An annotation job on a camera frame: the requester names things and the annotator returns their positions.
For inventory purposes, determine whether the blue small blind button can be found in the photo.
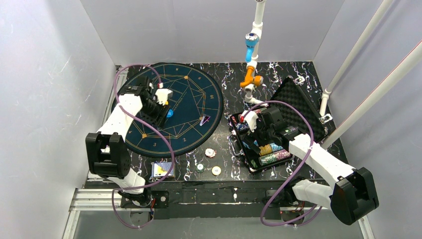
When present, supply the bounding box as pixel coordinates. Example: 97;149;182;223
166;109;174;118

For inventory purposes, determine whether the red and white poker chip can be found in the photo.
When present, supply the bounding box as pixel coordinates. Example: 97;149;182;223
205;148;216;158

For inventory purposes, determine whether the green poker chip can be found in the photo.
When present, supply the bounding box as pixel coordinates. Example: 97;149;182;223
196;163;205;173

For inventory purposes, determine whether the yellow poker chip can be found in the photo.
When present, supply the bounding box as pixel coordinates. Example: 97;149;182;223
211;166;221;176

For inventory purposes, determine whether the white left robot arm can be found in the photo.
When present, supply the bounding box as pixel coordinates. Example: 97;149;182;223
85;77;173;196

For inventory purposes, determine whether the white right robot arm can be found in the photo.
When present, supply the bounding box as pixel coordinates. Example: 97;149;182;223
243;105;380;227

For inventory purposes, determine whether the black poker chip case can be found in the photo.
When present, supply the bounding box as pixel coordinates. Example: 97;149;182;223
228;77;332;172

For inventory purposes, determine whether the light blue chip stack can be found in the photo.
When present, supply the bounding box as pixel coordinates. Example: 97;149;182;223
242;140;259;150

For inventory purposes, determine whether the yellow chip stack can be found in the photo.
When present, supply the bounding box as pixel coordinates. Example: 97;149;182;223
259;143;284;156

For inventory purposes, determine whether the green and purple chip row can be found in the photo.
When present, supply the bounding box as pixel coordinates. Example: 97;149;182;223
258;149;291;166

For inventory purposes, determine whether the round dark blue poker mat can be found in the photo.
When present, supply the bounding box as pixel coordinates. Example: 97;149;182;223
124;63;224;156

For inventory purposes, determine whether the boxed deck of playing cards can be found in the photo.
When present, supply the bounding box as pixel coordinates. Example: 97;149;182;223
151;162;174;178

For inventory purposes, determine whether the white thin diagonal pole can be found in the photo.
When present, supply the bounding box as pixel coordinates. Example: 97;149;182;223
319;0;393;117

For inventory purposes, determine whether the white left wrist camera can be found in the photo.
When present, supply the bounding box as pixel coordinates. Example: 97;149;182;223
155;88;173;106

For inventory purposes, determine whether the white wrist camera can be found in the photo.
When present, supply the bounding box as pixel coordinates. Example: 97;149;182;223
155;88;173;106
240;111;258;132

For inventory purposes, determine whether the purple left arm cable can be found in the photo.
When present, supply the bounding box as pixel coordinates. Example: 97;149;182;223
111;64;175;230

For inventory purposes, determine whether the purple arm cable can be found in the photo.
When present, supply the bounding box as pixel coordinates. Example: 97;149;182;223
111;64;175;230
243;100;323;227

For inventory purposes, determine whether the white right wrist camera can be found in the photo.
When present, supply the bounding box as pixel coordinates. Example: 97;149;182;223
240;111;258;132

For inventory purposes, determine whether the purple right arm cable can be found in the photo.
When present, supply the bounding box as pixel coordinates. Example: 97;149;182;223
243;100;323;227

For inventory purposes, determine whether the chrome case handle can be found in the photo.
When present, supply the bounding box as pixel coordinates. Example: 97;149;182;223
228;135;243;157

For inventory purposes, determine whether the white pipe camera stand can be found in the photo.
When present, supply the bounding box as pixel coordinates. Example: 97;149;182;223
240;0;266;105

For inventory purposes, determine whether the aluminium frame rail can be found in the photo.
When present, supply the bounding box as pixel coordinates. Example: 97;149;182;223
48;66;115;239

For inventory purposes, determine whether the white diagonal frame pole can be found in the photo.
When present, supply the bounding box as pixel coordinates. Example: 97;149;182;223
321;42;422;149

